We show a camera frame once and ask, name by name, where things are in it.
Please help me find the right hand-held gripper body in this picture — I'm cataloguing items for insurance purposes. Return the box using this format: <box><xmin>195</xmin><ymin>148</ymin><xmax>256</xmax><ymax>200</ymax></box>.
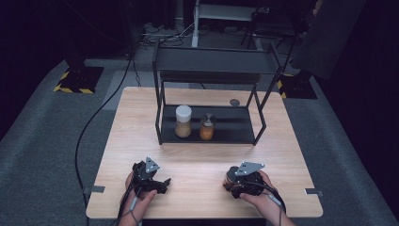
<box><xmin>231</xmin><ymin>161</ymin><xmax>266</xmax><ymax>200</ymax></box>

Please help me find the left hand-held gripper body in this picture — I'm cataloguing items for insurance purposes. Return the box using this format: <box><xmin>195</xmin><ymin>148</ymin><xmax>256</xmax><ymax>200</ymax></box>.
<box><xmin>131</xmin><ymin>155</ymin><xmax>168</xmax><ymax>196</ymax></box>

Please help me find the black metal two-tier rack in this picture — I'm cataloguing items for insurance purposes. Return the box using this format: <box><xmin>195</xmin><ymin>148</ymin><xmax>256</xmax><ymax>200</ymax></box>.
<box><xmin>152</xmin><ymin>40</ymin><xmax>285</xmax><ymax>146</ymax></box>

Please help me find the white-lid spice jar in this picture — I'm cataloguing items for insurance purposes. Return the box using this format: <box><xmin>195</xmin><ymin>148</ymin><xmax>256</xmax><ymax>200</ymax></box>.
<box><xmin>174</xmin><ymin>105</ymin><xmax>193</xmax><ymax>138</ymax></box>

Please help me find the silver-lid spice jar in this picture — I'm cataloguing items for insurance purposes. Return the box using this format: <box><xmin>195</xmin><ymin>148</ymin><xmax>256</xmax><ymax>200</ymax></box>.
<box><xmin>199</xmin><ymin>113</ymin><xmax>217</xmax><ymax>141</ymax></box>

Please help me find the person's right hand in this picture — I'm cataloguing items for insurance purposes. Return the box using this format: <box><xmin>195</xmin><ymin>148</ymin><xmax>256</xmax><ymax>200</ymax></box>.
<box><xmin>239</xmin><ymin>170</ymin><xmax>282</xmax><ymax>217</ymax></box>

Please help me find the person's left hand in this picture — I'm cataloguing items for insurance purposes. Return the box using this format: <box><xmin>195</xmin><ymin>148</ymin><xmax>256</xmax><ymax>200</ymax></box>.
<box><xmin>120</xmin><ymin>170</ymin><xmax>158</xmax><ymax>222</ymax></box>

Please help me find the grey tape strip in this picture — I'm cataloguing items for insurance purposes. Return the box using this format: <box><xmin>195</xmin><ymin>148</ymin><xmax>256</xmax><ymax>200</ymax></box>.
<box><xmin>83</xmin><ymin>186</ymin><xmax>106</xmax><ymax>194</ymax></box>
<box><xmin>304</xmin><ymin>187</ymin><xmax>324</xmax><ymax>198</ymax></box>

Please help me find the striped-edge black stand base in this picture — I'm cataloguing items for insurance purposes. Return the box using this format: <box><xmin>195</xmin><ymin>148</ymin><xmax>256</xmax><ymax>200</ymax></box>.
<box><xmin>276</xmin><ymin>73</ymin><xmax>318</xmax><ymax>100</ymax></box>
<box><xmin>53</xmin><ymin>65</ymin><xmax>104</xmax><ymax>95</ymax></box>

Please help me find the black tripod stand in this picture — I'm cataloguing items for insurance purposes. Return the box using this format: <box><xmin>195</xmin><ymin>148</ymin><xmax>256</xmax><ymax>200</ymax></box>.
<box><xmin>240</xmin><ymin>5</ymin><xmax>300</xmax><ymax>50</ymax></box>

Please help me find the dark grey panel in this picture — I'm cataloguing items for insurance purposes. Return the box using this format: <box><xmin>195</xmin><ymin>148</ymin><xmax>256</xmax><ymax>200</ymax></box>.
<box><xmin>290</xmin><ymin>0</ymin><xmax>368</xmax><ymax>81</ymax></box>

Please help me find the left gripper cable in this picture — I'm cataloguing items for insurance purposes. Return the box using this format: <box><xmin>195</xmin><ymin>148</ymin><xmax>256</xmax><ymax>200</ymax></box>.
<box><xmin>116</xmin><ymin>184</ymin><xmax>143</xmax><ymax>226</ymax></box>

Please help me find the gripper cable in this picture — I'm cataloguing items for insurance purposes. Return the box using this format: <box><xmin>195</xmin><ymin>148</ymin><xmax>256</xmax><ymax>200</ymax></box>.
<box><xmin>116</xmin><ymin>184</ymin><xmax>143</xmax><ymax>226</ymax></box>
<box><xmin>250</xmin><ymin>181</ymin><xmax>287</xmax><ymax>226</ymax></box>

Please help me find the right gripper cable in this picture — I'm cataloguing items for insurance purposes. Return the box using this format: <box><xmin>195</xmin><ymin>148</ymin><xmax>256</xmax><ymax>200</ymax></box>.
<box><xmin>250</xmin><ymin>181</ymin><xmax>287</xmax><ymax>226</ymax></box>

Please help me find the long black floor cable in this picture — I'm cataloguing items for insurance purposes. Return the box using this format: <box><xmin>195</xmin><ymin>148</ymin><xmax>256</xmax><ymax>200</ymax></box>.
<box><xmin>74</xmin><ymin>53</ymin><xmax>135</xmax><ymax>220</ymax></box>

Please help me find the tangle of floor cables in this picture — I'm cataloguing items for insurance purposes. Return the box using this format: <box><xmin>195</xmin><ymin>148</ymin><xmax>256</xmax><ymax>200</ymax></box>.
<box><xmin>139</xmin><ymin>22</ymin><xmax>196</xmax><ymax>48</ymax></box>

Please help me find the white desk frame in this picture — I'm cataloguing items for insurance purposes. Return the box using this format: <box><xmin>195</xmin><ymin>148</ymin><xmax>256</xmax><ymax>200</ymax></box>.
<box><xmin>191</xmin><ymin>0</ymin><xmax>262</xmax><ymax>48</ymax></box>

